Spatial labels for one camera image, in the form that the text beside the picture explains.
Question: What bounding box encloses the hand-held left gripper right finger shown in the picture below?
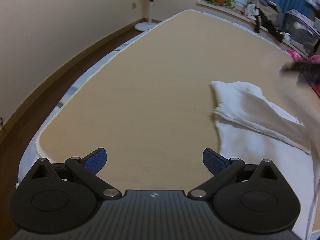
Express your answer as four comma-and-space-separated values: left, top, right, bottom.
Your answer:
187, 148, 282, 202

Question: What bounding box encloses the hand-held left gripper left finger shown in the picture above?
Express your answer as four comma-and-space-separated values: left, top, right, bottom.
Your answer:
30, 147, 123, 201

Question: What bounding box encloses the white garment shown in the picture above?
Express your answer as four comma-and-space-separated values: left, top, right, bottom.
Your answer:
210, 80, 316, 240

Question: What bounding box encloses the pile of dark clothes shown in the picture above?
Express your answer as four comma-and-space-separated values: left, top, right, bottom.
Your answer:
244, 0, 286, 43

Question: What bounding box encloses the pink floral quilt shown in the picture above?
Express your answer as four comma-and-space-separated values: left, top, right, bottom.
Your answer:
286, 49, 320, 96

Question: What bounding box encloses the clear plastic storage box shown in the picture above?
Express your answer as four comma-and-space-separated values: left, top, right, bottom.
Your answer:
282, 9, 320, 58

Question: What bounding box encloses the beige bed mat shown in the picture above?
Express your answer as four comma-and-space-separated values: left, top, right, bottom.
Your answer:
37, 9, 320, 240

